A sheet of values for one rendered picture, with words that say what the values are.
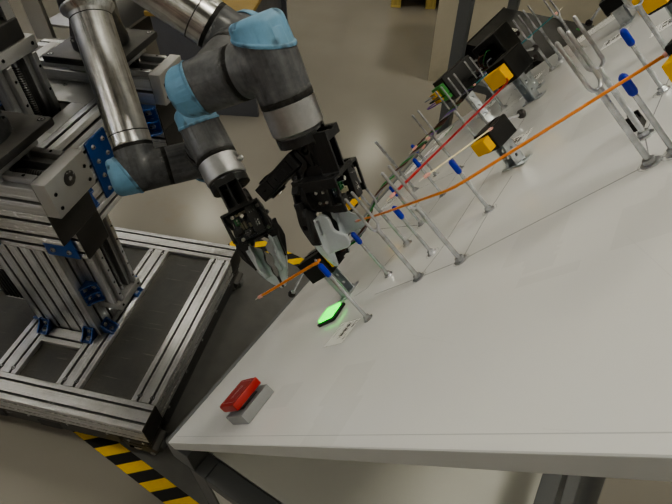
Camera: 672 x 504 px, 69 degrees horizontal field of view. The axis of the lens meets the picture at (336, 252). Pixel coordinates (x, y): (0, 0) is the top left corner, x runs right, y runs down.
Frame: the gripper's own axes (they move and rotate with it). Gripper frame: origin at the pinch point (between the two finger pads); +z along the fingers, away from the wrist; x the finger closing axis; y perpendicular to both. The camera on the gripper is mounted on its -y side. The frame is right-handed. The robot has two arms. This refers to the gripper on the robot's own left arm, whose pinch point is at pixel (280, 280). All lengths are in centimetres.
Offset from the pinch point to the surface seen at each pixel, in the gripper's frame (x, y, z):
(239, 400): -9.9, 22.0, 13.4
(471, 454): 11, 56, 20
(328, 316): 5.3, 12.6, 9.3
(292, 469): -14.5, -5.1, 31.7
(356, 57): 107, -295, -157
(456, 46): 71, -48, -40
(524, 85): 60, -6, -12
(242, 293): -32, -135, -14
